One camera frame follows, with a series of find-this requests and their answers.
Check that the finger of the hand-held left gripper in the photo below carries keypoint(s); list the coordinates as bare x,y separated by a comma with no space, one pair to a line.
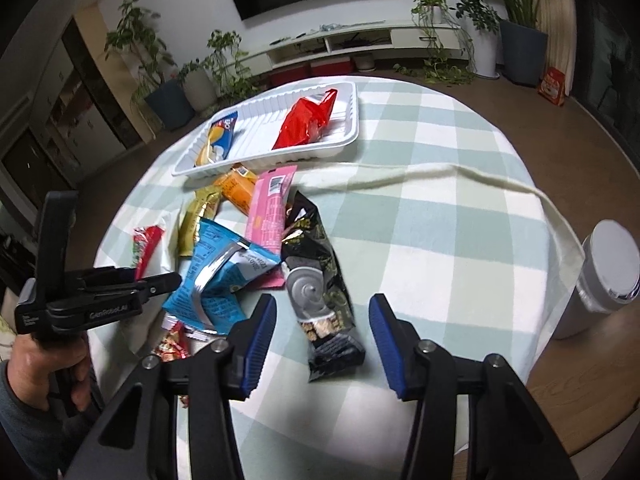
165,282
102,277

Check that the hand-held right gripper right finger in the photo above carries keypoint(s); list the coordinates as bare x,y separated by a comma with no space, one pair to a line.
387,350

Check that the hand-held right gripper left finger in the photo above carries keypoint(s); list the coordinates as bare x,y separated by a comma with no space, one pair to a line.
257,347

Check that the red and green snack packet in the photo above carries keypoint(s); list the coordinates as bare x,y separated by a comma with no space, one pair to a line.
146,250

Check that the blue snack bag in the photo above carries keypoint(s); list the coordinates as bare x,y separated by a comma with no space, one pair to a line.
225,280

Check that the gold snack packet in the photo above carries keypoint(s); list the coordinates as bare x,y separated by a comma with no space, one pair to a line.
197,215

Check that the black snack bag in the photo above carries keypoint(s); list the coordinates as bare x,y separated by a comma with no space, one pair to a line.
312,245

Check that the orange snack packet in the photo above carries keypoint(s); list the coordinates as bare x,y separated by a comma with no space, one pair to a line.
237,190

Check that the pink snack packet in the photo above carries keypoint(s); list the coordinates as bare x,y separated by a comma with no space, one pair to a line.
270,205

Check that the white plastic tray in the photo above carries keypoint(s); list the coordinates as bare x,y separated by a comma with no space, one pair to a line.
260,130

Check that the person's left forearm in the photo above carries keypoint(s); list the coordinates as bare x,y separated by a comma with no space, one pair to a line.
17,425

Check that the person's left hand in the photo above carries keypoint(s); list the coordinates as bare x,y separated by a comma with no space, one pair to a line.
42,365

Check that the small red snack packet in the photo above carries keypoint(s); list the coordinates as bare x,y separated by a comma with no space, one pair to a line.
172,342

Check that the blue and yellow snack pack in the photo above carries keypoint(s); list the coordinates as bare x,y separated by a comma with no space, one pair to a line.
217,137

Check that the wooden display cabinet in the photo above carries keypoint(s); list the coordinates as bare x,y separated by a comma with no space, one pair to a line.
60,125

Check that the tall plant dark blue pot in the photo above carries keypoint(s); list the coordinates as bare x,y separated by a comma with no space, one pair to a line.
167,105

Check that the plant in grey pot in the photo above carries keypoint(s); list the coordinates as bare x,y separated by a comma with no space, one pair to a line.
199,87

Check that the cream cloth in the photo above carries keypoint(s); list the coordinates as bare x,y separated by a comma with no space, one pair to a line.
565,240

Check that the red snack bag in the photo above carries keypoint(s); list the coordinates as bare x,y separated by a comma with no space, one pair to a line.
302,122

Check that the white lidded bin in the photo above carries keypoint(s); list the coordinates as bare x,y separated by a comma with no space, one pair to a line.
600,280

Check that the bushy green floor plant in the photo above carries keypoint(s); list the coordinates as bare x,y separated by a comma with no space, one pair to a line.
230,65

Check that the red storage box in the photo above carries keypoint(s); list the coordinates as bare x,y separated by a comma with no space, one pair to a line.
289,77
330,66

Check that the small white pot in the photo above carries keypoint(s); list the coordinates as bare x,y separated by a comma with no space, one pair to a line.
365,62

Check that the red paper bag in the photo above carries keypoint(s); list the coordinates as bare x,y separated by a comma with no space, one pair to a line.
552,86

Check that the white television cabinet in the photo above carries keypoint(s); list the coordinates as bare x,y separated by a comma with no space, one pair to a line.
405,37

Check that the plant in white pot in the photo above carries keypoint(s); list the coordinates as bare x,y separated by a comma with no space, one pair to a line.
485,52

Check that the broad-leaf plant dark pot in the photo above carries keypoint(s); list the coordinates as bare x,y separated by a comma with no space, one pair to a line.
522,52

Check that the trailing vine plant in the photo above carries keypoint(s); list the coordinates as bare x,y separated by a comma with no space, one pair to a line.
430,7

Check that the wooden slat panel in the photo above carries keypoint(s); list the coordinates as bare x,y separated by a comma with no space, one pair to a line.
560,25

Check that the dark glass door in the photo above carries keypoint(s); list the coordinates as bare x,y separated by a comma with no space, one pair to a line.
605,50

